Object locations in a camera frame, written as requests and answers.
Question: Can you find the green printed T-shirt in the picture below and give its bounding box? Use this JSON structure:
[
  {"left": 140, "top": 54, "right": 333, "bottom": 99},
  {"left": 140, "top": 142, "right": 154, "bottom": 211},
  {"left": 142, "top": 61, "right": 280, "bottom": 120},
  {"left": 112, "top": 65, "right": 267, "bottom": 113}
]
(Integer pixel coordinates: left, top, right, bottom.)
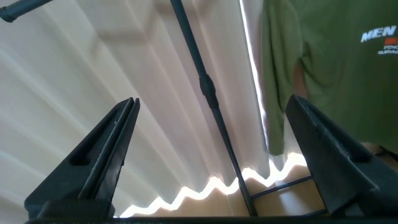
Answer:
[{"left": 260, "top": 0, "right": 398, "bottom": 156}]

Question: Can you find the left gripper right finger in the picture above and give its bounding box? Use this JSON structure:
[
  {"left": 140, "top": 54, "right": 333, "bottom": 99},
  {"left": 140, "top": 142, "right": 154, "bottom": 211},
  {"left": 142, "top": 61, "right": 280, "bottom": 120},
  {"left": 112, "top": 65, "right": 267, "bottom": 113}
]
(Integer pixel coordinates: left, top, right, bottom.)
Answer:
[{"left": 285, "top": 94, "right": 398, "bottom": 218}]

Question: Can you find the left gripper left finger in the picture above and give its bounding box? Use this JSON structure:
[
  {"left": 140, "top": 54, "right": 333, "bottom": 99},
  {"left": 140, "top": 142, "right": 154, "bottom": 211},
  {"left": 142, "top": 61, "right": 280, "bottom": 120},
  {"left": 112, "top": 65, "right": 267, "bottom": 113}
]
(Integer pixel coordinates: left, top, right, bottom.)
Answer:
[{"left": 24, "top": 96, "right": 141, "bottom": 218}]

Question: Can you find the beige curtain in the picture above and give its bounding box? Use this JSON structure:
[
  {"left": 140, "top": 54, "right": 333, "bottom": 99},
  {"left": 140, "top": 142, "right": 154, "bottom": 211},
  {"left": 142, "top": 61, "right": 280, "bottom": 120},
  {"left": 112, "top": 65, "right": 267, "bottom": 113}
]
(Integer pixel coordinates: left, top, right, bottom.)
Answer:
[{"left": 0, "top": 0, "right": 308, "bottom": 218}]

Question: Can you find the black clothes rack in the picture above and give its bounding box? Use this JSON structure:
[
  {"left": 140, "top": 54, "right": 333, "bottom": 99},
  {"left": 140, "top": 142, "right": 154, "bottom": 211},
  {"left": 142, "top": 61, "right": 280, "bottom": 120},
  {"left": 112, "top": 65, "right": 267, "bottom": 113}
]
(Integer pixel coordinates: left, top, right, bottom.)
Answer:
[{"left": 0, "top": 0, "right": 329, "bottom": 218}]

